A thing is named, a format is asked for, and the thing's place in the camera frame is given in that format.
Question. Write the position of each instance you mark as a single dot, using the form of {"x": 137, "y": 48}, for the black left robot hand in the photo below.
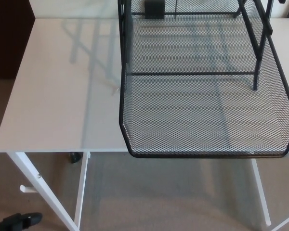
{"x": 17, "y": 221}

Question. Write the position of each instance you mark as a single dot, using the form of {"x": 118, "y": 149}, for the black mesh file tray layer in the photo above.
{"x": 195, "y": 120}

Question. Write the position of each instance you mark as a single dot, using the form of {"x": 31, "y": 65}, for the white peg on table leg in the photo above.
{"x": 25, "y": 189}

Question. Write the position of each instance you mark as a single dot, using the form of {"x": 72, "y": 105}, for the black chair caster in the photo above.
{"x": 75, "y": 157}

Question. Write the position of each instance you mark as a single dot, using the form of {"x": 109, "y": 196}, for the clear tape scrap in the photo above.
{"x": 116, "y": 89}

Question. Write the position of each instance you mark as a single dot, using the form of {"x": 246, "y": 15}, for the dark brown cabinet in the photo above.
{"x": 7, "y": 36}

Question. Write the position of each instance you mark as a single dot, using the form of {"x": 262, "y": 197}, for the small black box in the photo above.
{"x": 154, "y": 9}

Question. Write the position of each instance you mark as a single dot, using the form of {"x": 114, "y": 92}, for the white metal table leg frame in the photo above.
{"x": 261, "y": 187}
{"x": 38, "y": 180}

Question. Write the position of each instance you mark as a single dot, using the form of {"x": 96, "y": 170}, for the black metal file tray frame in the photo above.
{"x": 255, "y": 81}

